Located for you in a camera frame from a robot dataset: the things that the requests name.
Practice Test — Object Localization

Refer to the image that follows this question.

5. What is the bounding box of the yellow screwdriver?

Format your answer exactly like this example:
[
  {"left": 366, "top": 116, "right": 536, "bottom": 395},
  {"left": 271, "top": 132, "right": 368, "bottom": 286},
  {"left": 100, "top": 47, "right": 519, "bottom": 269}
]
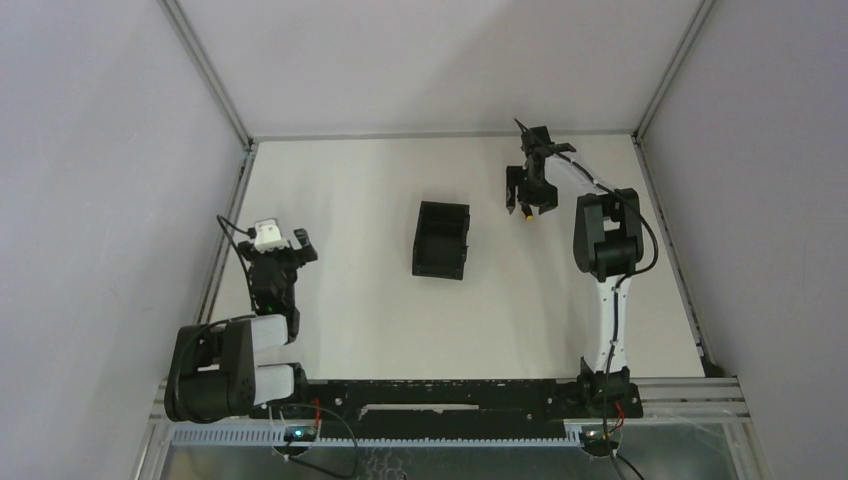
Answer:
[{"left": 521, "top": 204, "right": 534, "bottom": 221}]

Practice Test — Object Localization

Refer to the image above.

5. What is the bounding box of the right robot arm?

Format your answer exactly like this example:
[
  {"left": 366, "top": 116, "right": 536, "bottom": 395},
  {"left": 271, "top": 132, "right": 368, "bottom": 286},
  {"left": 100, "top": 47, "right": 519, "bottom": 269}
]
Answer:
[{"left": 505, "top": 124, "right": 659, "bottom": 409}]

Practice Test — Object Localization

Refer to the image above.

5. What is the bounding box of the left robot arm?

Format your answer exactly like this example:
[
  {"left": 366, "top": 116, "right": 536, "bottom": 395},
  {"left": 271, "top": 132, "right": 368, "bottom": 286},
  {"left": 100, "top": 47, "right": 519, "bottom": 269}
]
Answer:
[{"left": 164, "top": 222, "right": 318, "bottom": 424}]

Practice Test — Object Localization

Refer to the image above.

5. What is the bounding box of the black plastic bin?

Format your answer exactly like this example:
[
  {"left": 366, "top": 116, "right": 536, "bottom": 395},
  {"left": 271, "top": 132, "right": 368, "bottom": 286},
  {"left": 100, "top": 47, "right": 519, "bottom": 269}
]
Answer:
[{"left": 411, "top": 201, "right": 470, "bottom": 281}]

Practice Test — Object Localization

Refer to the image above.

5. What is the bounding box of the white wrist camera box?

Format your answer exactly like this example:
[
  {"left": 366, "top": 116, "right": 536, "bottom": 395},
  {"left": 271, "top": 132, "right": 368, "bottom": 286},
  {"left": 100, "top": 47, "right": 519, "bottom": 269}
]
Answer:
[{"left": 252, "top": 218, "right": 290, "bottom": 253}]

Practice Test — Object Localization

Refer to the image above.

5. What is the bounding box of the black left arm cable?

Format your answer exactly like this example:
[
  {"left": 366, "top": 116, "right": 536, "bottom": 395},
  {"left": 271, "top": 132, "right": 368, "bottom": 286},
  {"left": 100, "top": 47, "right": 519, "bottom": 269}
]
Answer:
[{"left": 215, "top": 214, "right": 258, "bottom": 313}]

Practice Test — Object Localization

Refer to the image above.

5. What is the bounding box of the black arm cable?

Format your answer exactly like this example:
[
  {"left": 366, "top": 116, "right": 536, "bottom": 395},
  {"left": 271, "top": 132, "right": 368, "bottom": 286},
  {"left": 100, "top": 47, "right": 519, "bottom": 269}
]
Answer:
[
  {"left": 513, "top": 118, "right": 660, "bottom": 480},
  {"left": 215, "top": 214, "right": 258, "bottom": 313}
]

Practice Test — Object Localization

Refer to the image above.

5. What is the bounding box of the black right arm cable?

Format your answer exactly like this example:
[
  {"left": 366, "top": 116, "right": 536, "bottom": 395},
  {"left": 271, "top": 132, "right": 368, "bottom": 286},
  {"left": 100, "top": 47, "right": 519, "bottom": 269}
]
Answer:
[{"left": 513, "top": 118, "right": 660, "bottom": 480}]

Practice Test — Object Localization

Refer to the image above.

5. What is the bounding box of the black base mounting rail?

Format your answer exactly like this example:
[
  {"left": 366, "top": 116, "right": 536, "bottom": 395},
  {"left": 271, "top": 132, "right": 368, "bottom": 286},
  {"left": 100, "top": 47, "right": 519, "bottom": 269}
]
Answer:
[{"left": 280, "top": 379, "right": 604, "bottom": 419}]

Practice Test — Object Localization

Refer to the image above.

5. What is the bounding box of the grey slotted cable duct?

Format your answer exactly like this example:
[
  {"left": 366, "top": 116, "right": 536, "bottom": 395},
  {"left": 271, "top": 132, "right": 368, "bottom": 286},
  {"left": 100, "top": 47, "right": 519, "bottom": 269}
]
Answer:
[{"left": 171, "top": 424, "right": 583, "bottom": 448}]

